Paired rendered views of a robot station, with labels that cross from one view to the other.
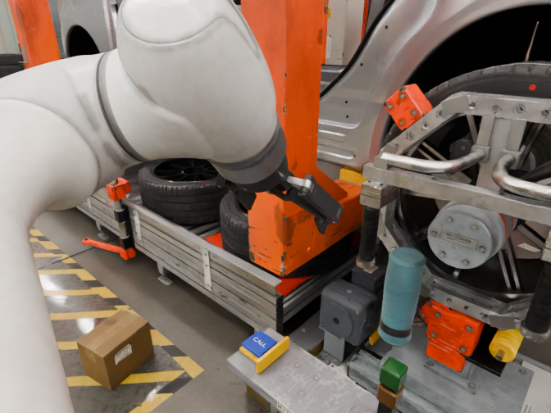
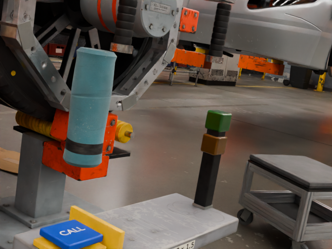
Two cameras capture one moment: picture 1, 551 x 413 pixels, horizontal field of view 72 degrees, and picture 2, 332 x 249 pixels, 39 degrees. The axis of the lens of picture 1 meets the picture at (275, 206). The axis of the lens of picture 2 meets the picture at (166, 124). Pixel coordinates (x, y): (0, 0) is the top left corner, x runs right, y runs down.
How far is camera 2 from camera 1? 1.12 m
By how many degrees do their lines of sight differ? 91
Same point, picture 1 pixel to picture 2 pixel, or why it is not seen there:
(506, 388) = (72, 202)
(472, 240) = (168, 6)
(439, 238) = (149, 10)
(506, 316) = (132, 94)
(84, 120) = not seen: outside the picture
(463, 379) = (61, 213)
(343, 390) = (148, 210)
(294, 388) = (147, 234)
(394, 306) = (104, 111)
